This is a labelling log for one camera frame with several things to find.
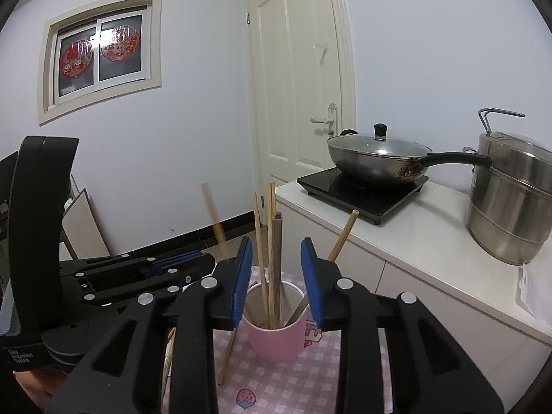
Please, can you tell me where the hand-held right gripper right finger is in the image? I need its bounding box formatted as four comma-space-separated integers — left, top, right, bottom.
299, 237, 505, 414

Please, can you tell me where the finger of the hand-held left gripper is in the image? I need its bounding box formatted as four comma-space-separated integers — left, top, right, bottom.
75, 273, 208, 308
59, 251, 216, 283

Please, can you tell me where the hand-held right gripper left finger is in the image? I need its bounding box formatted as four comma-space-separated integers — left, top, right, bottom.
47, 236, 255, 414

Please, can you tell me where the thick dark wooden chopstick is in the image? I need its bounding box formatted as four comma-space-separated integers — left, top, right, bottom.
272, 211, 284, 329

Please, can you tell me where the pink cup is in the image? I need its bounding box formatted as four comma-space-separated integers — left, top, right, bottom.
241, 280, 309, 364

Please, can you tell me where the person's left hand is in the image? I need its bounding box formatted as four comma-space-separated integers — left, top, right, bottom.
13, 366, 67, 414

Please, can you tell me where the leaning wooden board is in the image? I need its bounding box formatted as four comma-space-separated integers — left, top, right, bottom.
61, 187, 111, 260

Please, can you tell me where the black induction cooktop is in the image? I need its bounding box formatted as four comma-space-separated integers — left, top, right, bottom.
296, 168, 430, 226

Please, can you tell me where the pink checkered tablecloth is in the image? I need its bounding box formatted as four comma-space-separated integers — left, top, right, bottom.
159, 267, 394, 414

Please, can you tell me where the white cabinet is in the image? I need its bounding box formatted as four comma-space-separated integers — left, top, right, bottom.
275, 179, 552, 400

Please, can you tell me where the glass wok lid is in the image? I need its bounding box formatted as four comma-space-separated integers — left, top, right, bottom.
327, 123, 434, 159

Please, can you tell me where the red round window decoration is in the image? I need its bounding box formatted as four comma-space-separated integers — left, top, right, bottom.
99, 25, 141, 62
60, 38, 95, 79

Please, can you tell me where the cream framed window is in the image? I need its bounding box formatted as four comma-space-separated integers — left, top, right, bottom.
37, 0, 164, 126

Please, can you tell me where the cream panel door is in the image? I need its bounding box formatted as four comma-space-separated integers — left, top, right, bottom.
245, 0, 357, 187

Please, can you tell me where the steel steamer pot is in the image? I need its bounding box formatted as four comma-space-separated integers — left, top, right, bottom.
467, 107, 552, 266

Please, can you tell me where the white door hook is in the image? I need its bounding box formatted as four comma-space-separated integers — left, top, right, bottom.
312, 42, 331, 67

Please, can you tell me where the steel wok with black handle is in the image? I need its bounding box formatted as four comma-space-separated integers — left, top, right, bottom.
326, 129, 493, 184

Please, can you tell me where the cream door handle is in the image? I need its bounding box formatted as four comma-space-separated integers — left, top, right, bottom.
309, 102, 338, 137

